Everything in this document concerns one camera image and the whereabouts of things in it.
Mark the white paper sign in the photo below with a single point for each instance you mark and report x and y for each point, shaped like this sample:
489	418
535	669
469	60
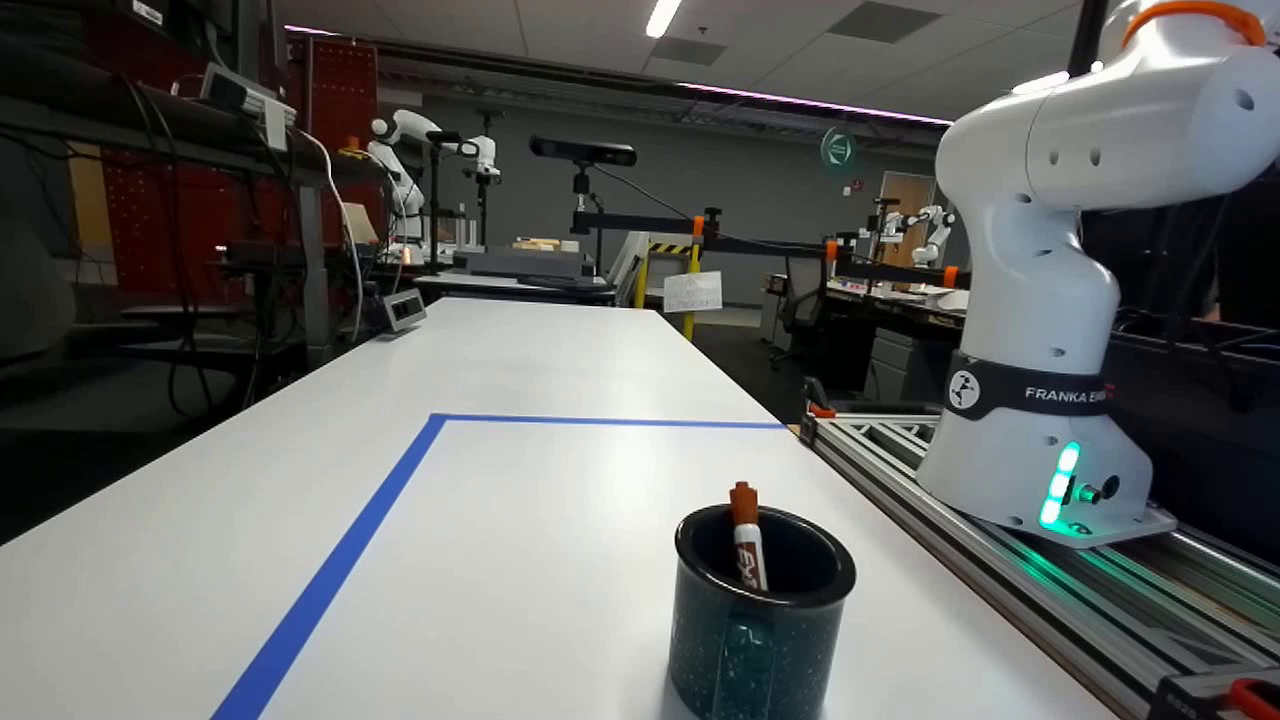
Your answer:
693	294

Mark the ceiling light strip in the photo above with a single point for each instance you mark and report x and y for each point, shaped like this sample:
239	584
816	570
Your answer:
661	17

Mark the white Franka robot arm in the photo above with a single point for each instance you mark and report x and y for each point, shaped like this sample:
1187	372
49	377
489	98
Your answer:
1040	265

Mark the grey ceiling vent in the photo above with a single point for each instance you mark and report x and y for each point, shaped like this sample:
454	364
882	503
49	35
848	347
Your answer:
882	21

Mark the black bar with orange clamps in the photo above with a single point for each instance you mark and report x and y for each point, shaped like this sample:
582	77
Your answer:
762	244

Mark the small white background robot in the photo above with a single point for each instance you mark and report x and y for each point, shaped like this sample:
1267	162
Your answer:
922	234

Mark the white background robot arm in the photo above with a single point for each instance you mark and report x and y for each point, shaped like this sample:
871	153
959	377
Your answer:
400	186

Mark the yellow black post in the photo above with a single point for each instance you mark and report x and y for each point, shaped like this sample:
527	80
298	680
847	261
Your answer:
691	265

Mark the black camera tripod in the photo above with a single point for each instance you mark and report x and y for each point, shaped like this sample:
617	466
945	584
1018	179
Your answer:
582	214

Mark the black bar camera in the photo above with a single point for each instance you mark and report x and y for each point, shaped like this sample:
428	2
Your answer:
582	150

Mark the small grey box device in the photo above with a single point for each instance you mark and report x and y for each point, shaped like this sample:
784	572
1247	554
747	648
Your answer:
400	310

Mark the short blue tape strip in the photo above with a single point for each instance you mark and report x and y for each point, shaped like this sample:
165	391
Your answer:
603	420

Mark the white marker with orange cap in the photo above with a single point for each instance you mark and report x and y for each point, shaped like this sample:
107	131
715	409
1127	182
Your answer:
750	542

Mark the long blue tape strip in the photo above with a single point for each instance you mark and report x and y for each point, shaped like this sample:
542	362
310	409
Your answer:
332	572

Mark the dark metal shelf rack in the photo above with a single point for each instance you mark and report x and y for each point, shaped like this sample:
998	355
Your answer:
160	226

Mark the aluminium rail frame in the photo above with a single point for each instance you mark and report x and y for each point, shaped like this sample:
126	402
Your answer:
962	546

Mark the dark green speckled cup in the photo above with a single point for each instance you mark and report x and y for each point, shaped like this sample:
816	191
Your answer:
747	652

